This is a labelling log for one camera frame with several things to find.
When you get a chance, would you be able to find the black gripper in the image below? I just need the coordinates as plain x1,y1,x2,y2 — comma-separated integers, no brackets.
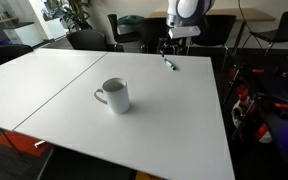
159,35,182,59

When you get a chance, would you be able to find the green marker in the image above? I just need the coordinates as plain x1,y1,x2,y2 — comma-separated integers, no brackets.
163,58,177,72

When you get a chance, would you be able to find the white ceramic mug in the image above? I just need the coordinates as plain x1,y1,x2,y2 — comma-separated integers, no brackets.
93,77,131,115

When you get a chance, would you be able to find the black chair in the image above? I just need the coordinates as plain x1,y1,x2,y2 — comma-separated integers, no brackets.
107,13,142,53
242,9,288,58
139,17,175,55
186,14,238,69
0,44,34,72
66,29,109,52

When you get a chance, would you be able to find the green bag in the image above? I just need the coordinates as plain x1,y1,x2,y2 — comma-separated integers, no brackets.
117,14,146,27

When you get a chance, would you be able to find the red clamp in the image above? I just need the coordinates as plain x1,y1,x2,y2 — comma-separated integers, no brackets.
253,123,270,141
235,84,251,102

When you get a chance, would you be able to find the orange clamp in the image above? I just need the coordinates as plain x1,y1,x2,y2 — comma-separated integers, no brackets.
250,68,266,75
273,101,288,111

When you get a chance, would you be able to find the white plastic device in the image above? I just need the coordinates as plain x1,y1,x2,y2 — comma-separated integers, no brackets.
231,96,256,128

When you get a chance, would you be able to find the green potted plant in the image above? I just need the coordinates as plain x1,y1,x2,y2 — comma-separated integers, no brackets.
48,0,94,33

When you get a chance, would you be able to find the white planter box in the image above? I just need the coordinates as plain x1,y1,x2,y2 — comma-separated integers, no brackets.
45,17,68,41

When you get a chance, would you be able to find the black robot stand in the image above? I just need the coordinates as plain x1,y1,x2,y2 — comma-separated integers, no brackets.
247,64,288,169

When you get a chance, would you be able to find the white cabinet with dark top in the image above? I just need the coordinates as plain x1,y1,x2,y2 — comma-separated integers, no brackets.
3,22,45,48

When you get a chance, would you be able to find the white table foot bar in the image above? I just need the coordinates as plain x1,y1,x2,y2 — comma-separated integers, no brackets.
33,139,47,149

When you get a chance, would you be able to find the metal table leg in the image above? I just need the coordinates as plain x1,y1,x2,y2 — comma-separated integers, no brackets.
36,146,56,180

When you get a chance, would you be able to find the wooden shelf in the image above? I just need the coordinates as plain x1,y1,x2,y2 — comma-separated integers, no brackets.
0,16,20,28

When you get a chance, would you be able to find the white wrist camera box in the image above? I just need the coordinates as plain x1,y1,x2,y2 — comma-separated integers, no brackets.
168,25,202,40

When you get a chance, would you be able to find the black hanging cable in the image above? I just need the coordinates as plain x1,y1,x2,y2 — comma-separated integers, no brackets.
238,0,264,50

